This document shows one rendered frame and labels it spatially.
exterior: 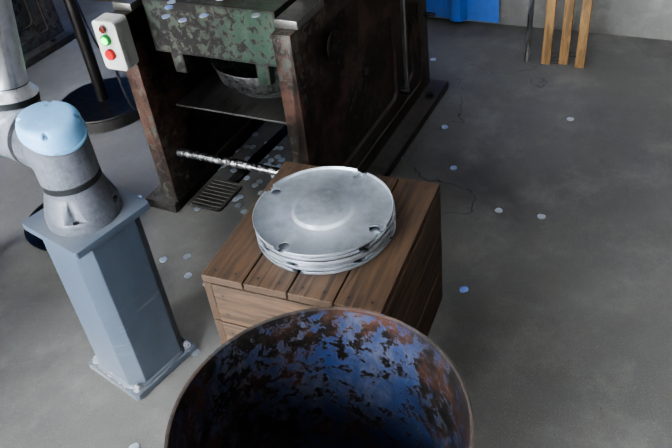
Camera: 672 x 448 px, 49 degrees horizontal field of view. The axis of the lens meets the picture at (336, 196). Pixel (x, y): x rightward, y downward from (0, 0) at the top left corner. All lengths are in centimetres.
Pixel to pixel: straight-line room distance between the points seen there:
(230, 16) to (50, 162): 62
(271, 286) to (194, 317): 52
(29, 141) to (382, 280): 69
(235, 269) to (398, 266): 32
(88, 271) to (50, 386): 43
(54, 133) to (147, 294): 43
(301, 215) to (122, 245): 37
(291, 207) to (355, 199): 13
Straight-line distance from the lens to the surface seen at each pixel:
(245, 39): 184
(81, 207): 148
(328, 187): 156
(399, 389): 126
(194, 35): 193
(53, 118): 145
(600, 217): 211
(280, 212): 151
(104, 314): 162
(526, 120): 249
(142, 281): 162
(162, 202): 226
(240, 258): 149
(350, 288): 138
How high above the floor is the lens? 132
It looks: 37 degrees down
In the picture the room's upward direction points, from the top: 8 degrees counter-clockwise
